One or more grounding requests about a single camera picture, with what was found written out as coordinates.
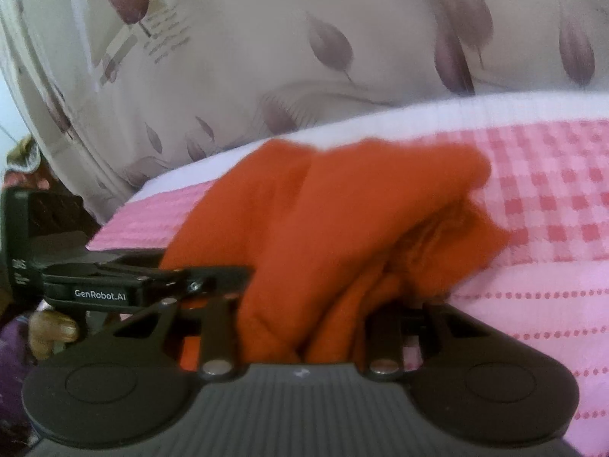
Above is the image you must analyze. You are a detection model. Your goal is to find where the purple patterned clothing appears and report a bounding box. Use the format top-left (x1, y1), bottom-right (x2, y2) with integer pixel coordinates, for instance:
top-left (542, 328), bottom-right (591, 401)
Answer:
top-left (0, 314), bottom-right (53, 443)

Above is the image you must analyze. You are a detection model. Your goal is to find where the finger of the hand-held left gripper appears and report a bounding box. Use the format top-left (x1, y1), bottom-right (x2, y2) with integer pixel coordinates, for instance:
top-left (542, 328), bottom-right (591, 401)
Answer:
top-left (87, 252), bottom-right (167, 273)
top-left (140, 265), bottom-right (254, 303)

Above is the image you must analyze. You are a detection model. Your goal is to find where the white bed sheet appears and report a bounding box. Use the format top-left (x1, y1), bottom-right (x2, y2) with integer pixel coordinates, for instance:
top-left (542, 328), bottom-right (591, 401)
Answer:
top-left (126, 86), bottom-right (609, 203)

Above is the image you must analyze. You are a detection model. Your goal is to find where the orange knit top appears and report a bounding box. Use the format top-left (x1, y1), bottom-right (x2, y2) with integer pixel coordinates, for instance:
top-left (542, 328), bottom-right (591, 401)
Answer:
top-left (159, 137), bottom-right (512, 373)

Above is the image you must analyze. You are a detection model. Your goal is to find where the person's left hand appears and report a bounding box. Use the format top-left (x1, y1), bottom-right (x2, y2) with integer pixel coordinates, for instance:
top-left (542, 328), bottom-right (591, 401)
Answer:
top-left (27, 310), bottom-right (81, 360)

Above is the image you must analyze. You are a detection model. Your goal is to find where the pink checked blanket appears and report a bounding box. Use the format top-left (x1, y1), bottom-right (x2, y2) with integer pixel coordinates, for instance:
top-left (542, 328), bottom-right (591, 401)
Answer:
top-left (86, 119), bottom-right (609, 457)

